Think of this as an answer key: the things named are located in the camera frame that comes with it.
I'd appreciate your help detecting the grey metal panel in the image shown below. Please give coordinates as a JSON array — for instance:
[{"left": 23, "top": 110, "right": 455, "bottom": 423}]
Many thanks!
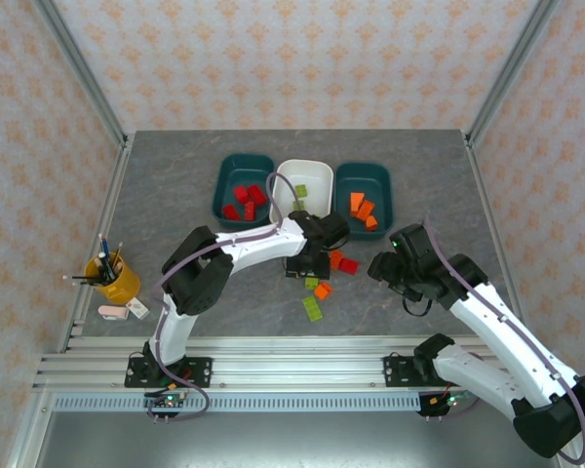
[{"left": 28, "top": 411, "right": 562, "bottom": 468}]

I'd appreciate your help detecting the aluminium frame post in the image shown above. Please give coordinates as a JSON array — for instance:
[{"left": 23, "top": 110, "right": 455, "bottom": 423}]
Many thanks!
[
  {"left": 31, "top": 0, "right": 130, "bottom": 147},
  {"left": 465, "top": 0, "right": 562, "bottom": 147}
]

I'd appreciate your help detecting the black controller board with LED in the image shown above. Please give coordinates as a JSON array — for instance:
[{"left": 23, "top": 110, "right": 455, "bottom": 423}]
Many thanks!
[
  {"left": 417, "top": 389, "right": 474, "bottom": 419},
  {"left": 145, "top": 393, "right": 189, "bottom": 421}
]

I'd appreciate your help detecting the white plastic container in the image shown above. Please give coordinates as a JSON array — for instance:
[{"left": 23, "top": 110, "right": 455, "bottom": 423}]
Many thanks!
[{"left": 268, "top": 159, "right": 335, "bottom": 230}]

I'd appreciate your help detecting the teal plastic container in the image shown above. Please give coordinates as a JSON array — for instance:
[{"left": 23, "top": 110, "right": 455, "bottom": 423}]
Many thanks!
[
  {"left": 211, "top": 152, "right": 277, "bottom": 230},
  {"left": 334, "top": 162, "right": 395, "bottom": 241}
]

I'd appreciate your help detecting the aluminium table side rail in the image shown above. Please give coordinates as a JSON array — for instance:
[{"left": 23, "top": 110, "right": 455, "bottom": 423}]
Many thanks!
[
  {"left": 462, "top": 131, "right": 540, "bottom": 352},
  {"left": 57, "top": 134, "right": 136, "bottom": 353}
]

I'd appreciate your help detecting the grey slotted cable duct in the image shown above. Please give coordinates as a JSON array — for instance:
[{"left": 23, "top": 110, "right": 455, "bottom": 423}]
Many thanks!
[{"left": 52, "top": 394, "right": 423, "bottom": 413}]

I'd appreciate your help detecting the short aluminium frame strut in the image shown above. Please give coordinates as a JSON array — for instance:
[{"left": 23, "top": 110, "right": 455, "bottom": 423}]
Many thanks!
[{"left": 4, "top": 389, "right": 55, "bottom": 468}]

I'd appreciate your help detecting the black camera cable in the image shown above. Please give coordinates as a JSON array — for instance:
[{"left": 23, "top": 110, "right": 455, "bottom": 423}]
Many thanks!
[{"left": 400, "top": 292, "right": 438, "bottom": 318}]

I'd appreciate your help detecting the long green lego brick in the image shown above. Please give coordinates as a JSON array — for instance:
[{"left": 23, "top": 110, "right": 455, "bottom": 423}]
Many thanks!
[{"left": 301, "top": 294, "right": 325, "bottom": 324}]

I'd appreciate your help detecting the wide aluminium mounting beam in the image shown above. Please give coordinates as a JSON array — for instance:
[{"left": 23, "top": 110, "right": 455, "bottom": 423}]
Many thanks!
[{"left": 31, "top": 335, "right": 566, "bottom": 391}]

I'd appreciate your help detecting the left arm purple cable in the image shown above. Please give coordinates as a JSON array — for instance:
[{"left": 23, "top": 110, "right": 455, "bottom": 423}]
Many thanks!
[{"left": 145, "top": 171, "right": 309, "bottom": 424}]

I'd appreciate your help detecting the yellow pencil cup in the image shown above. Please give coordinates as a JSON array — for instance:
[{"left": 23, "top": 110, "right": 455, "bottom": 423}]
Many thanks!
[{"left": 84, "top": 251, "right": 141, "bottom": 299}]

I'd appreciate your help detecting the yellow power connector with wires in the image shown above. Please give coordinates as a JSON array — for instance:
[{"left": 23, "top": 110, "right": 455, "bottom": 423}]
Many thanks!
[
  {"left": 428, "top": 382, "right": 473, "bottom": 407},
  {"left": 143, "top": 377, "right": 194, "bottom": 397}
]

